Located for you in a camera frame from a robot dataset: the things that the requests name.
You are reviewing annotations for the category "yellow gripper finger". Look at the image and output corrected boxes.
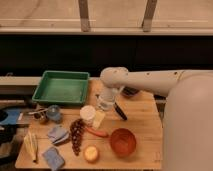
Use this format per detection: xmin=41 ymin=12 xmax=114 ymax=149
xmin=92 ymin=110 xmax=105 ymax=129

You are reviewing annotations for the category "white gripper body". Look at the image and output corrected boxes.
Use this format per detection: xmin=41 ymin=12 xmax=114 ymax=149
xmin=97 ymin=87 xmax=120 ymax=111

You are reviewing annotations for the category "red pepper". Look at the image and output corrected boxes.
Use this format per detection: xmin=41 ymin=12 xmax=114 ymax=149
xmin=85 ymin=127 xmax=109 ymax=138

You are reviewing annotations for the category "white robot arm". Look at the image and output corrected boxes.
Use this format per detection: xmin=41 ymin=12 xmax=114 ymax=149
xmin=97 ymin=67 xmax=213 ymax=171

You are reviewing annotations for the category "dark purple bowl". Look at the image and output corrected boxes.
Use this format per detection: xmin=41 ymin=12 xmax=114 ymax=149
xmin=122 ymin=87 xmax=139 ymax=98

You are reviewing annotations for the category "red bowl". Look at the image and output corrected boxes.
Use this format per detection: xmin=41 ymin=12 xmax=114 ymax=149
xmin=109 ymin=128 xmax=137 ymax=157

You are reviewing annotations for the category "white cup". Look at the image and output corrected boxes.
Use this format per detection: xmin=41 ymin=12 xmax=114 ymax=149
xmin=80 ymin=105 xmax=96 ymax=126

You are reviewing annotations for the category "dark grape bunch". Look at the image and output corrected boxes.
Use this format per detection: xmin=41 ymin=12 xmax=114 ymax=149
xmin=70 ymin=119 xmax=85 ymax=156

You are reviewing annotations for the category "yellow apple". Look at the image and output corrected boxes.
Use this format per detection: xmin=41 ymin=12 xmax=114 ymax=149
xmin=83 ymin=145 xmax=99 ymax=163

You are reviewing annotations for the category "blue grey cloth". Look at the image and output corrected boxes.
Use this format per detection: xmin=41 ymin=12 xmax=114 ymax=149
xmin=47 ymin=125 xmax=69 ymax=145

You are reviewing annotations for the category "green plastic tray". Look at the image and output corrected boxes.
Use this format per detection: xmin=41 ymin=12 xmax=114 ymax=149
xmin=32 ymin=70 xmax=90 ymax=106

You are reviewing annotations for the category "small brown toy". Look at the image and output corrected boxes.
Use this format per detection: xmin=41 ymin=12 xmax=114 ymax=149
xmin=29 ymin=108 xmax=48 ymax=124

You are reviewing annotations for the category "blue cloth front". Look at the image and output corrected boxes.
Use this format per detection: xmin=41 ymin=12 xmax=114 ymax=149
xmin=42 ymin=147 xmax=65 ymax=171

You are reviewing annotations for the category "yellow corn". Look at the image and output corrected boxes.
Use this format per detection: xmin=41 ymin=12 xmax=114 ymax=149
xmin=24 ymin=132 xmax=38 ymax=162

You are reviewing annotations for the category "blue black equipment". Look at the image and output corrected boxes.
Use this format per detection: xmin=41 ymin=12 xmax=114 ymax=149
xmin=0 ymin=106 xmax=28 ymax=165

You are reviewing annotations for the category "black handled peeler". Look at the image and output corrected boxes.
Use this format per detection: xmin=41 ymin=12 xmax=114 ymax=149
xmin=114 ymin=103 xmax=128 ymax=121

